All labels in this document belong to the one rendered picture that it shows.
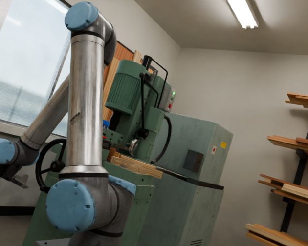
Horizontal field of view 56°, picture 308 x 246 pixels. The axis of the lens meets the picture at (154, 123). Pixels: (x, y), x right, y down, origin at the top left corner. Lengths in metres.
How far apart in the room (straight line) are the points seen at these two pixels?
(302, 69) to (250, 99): 0.69
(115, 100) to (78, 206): 1.00
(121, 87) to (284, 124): 2.47
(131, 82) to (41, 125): 0.73
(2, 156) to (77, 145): 0.35
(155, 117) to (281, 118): 2.23
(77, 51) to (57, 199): 0.46
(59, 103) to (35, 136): 0.16
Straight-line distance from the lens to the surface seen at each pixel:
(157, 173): 1.61
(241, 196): 3.78
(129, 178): 1.51
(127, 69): 1.77
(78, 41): 1.01
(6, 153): 1.17
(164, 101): 1.99
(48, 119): 1.20
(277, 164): 3.72
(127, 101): 1.75
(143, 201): 1.99
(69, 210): 0.86
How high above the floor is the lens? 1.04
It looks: 5 degrees up
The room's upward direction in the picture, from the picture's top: 18 degrees clockwise
